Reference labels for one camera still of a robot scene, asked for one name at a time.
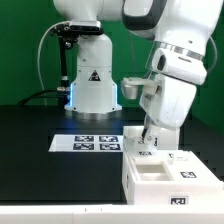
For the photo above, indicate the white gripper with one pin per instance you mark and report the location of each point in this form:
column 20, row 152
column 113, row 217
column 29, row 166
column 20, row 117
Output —
column 165, row 100

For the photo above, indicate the white cabinet top block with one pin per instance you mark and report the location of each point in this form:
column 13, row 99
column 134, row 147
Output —
column 166, row 139

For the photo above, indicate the white cabinet door panel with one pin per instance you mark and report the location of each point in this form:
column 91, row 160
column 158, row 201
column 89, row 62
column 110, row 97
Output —
column 135, row 150

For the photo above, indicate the white cabinet body box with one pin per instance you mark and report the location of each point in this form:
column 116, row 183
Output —
column 150, row 185

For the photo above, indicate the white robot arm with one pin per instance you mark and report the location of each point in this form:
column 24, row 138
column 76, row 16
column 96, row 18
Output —
column 179, row 30

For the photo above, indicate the white marker sheet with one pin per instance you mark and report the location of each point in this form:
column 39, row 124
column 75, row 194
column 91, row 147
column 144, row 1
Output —
column 86, row 143

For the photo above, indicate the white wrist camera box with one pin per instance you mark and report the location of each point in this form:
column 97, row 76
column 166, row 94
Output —
column 178, row 66

